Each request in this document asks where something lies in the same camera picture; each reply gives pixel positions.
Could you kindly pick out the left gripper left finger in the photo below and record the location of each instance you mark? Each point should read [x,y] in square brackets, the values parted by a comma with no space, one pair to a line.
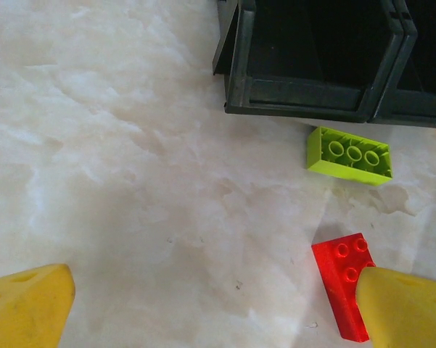
[25,311]

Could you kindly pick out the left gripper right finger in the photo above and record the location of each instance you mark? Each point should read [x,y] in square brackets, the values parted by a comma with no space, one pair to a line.
[406,315]

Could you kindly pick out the red lego brick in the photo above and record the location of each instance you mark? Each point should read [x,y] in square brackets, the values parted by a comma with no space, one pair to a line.
[330,268]

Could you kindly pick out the black plastic bin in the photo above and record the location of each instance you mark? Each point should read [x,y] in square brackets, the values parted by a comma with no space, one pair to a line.
[304,95]
[420,106]

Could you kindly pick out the lime green lego brick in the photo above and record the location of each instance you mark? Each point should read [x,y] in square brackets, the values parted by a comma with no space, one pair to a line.
[348,174]

